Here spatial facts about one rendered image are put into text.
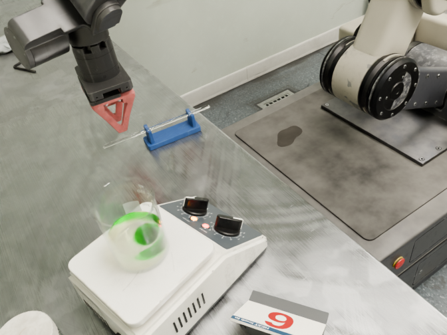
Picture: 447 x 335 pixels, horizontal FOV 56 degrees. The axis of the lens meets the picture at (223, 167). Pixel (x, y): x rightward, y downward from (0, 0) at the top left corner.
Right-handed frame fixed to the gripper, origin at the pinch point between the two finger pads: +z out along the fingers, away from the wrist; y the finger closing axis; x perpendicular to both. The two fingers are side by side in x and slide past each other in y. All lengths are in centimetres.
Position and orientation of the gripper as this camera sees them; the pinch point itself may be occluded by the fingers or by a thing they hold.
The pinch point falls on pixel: (118, 122)
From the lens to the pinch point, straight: 72.0
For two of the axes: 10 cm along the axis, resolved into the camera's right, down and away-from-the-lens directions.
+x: 8.9, -3.8, 2.6
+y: 4.4, 5.5, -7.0
